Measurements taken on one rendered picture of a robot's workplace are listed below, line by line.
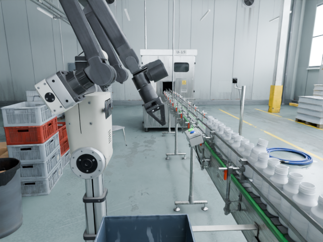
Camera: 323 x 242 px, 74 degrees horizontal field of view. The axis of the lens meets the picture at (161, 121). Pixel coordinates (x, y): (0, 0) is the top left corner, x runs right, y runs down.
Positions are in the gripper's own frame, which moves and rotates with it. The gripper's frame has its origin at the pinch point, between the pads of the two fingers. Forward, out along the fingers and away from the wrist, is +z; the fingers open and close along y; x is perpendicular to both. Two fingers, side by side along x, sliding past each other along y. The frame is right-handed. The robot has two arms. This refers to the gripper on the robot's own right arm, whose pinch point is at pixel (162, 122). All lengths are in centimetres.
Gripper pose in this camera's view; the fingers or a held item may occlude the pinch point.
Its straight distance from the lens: 80.9
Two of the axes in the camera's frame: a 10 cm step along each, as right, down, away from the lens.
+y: -0.8, -1.2, 9.9
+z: 4.5, 8.8, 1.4
